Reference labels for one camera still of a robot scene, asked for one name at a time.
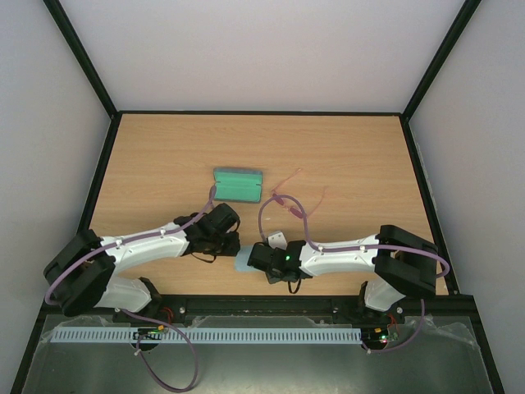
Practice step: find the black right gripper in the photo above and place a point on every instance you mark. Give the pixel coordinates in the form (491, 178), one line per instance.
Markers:
(256, 258)

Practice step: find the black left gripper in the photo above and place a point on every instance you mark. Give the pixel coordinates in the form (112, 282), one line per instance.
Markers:
(233, 248)

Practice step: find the light blue cleaning cloth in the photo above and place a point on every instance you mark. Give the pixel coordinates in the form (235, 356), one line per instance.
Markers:
(249, 259)

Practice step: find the pink sunglasses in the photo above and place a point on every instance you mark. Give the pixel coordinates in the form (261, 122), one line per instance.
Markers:
(296, 201)

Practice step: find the grey-green glasses case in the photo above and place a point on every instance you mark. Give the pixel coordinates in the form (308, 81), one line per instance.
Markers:
(238, 184)

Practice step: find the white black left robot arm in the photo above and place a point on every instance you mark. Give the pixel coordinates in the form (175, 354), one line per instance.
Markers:
(86, 273)

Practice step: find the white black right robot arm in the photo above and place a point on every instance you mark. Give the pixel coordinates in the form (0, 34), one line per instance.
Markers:
(405, 264)

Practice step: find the grey metal front tray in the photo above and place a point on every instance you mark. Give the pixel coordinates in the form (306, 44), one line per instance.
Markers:
(439, 357)

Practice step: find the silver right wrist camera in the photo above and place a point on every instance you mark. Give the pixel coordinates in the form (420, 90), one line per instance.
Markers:
(277, 240)

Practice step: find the black left frame rail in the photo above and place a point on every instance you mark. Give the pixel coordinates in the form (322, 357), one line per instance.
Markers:
(99, 174)

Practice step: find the black back frame rail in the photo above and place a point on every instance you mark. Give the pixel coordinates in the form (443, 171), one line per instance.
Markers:
(262, 113)

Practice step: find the white slotted cable duct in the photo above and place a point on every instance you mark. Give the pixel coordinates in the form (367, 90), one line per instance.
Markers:
(209, 336)

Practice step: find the black front frame rail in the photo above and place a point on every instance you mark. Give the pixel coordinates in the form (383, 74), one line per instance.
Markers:
(330, 309)

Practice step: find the black back left frame post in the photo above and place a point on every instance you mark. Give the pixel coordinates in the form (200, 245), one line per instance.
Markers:
(63, 23)

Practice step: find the black frame post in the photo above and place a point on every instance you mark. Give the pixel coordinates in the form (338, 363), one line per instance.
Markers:
(459, 24)
(63, 23)

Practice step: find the black back right frame post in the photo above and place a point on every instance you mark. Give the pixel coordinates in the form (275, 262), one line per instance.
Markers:
(459, 24)

